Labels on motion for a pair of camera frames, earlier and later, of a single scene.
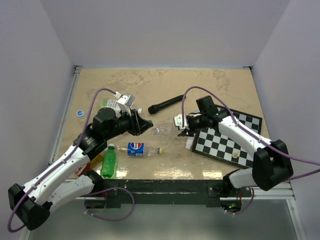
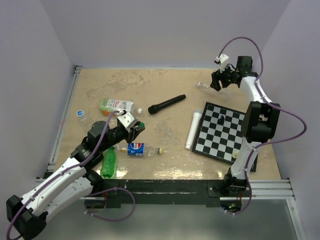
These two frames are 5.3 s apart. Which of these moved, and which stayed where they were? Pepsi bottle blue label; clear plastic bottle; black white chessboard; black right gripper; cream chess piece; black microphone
Moved: clear plastic bottle; black right gripper
Stayed: cream chess piece; black white chessboard; black microphone; Pepsi bottle blue label
